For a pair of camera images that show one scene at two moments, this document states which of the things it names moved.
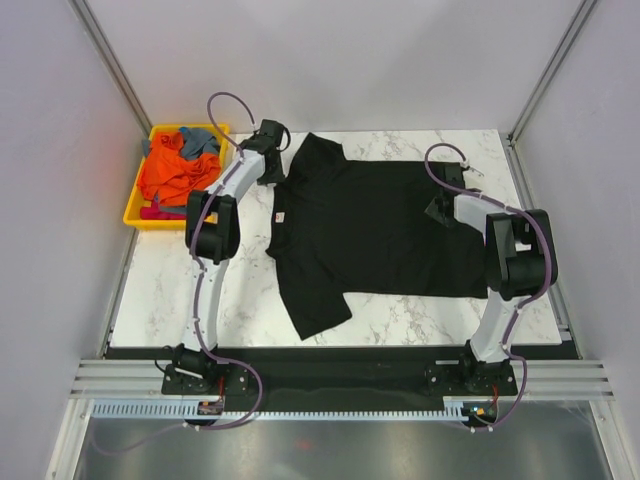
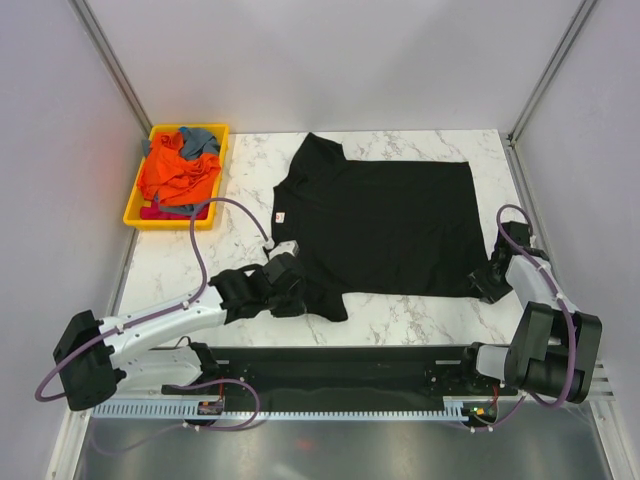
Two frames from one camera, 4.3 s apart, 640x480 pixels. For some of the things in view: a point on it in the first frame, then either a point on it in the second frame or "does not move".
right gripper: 432,211 -> 478,278
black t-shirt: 344,225 does not move
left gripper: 275,178 -> 296,308
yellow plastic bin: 224,139 does not move
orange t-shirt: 171,175 does not move
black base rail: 339,377 does not move
